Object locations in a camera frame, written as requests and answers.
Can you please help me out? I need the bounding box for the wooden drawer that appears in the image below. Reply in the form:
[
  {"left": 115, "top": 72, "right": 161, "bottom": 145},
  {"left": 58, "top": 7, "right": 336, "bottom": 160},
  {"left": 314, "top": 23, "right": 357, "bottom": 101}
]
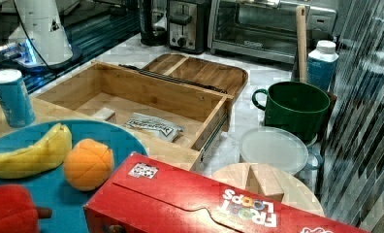
[{"left": 35, "top": 62, "right": 234, "bottom": 161}]

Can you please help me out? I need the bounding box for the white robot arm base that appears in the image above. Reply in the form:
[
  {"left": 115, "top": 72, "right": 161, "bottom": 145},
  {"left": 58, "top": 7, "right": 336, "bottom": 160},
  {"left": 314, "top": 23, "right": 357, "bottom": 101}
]
[{"left": 0, "top": 0, "right": 82, "bottom": 70}]

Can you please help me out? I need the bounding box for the white plastic packet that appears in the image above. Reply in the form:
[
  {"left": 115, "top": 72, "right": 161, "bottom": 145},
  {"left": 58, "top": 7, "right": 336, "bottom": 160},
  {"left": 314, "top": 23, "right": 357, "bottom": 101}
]
[{"left": 125, "top": 113, "right": 184, "bottom": 142}]

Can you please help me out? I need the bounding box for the wooden serving tray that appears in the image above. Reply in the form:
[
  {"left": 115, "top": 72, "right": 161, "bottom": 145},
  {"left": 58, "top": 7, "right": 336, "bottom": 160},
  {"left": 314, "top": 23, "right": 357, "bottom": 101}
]
[{"left": 144, "top": 53, "right": 248, "bottom": 97}]

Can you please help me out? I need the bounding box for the small wooden block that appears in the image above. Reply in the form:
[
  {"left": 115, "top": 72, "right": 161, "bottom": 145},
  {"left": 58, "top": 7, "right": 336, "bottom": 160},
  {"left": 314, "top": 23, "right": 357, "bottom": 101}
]
[{"left": 93, "top": 107, "right": 116, "bottom": 123}]

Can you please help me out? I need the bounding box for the translucent plastic lid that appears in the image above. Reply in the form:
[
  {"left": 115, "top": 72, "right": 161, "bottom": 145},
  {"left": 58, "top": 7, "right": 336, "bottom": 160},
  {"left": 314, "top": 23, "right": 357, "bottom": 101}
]
[{"left": 240, "top": 126, "right": 308, "bottom": 175}]

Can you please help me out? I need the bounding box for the red Froot Loops box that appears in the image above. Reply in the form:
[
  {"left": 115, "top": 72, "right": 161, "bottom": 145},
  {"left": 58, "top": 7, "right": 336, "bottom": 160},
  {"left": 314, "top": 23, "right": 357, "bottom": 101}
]
[{"left": 83, "top": 153, "right": 368, "bottom": 233}]

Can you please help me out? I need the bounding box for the round wooden lid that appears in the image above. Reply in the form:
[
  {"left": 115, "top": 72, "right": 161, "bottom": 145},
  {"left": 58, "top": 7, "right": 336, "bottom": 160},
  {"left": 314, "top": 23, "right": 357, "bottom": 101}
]
[{"left": 210, "top": 163, "right": 325, "bottom": 216}]

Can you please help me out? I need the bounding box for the black silver toaster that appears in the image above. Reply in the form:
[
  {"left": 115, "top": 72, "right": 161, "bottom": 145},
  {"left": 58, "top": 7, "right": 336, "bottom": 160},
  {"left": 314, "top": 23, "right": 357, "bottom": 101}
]
[{"left": 167, "top": 0, "right": 211, "bottom": 54}]

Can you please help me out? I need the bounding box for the green mug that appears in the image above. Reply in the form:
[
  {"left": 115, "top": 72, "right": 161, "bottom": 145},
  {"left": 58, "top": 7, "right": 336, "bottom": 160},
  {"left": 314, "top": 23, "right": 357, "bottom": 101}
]
[{"left": 251, "top": 82, "right": 330, "bottom": 142}]

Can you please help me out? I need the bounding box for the black coffee maker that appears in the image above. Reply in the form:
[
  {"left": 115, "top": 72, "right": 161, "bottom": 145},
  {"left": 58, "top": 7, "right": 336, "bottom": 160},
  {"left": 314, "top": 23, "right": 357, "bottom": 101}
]
[{"left": 138, "top": 0, "right": 167, "bottom": 46}]

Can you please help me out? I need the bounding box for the silver toaster oven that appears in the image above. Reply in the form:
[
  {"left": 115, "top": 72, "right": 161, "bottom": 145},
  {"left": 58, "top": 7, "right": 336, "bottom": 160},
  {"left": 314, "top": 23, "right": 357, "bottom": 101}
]
[{"left": 208, "top": 0, "right": 338, "bottom": 64}]

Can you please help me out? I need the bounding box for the orange plush fruit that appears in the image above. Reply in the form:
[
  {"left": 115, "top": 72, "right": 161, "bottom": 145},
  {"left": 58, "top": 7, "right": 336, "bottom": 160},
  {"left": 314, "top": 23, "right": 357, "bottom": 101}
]
[{"left": 63, "top": 139, "right": 114, "bottom": 191}]

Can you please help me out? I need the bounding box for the blue white-capped bottle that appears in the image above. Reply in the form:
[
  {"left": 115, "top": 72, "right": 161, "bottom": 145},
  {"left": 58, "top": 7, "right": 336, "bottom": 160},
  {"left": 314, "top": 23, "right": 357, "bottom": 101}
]
[{"left": 306, "top": 40, "right": 338, "bottom": 91}]

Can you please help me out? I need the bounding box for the yellow plush banana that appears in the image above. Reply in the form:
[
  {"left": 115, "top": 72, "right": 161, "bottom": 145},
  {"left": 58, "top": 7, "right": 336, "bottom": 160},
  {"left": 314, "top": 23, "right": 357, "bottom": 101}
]
[{"left": 0, "top": 123, "right": 72, "bottom": 179}]

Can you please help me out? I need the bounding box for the teal round plate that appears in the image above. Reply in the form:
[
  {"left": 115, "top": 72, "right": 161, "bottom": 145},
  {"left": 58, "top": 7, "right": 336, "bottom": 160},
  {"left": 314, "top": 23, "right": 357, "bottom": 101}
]
[{"left": 0, "top": 119, "right": 146, "bottom": 233}]

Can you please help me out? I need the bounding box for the blue cylindrical can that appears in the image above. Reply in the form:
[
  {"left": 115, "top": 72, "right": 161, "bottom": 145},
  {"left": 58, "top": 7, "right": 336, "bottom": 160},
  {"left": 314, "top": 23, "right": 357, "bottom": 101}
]
[{"left": 0, "top": 69, "right": 35, "bottom": 128}]

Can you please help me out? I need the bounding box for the red plush pepper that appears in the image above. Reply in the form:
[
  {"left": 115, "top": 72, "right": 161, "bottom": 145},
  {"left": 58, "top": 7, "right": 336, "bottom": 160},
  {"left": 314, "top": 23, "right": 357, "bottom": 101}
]
[{"left": 0, "top": 184, "right": 52, "bottom": 233}]

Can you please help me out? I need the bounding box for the wooden utensil handle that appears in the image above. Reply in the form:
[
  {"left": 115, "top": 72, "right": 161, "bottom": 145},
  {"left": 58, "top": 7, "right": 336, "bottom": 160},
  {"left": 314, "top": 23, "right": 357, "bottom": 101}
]
[{"left": 296, "top": 5, "right": 306, "bottom": 83}]

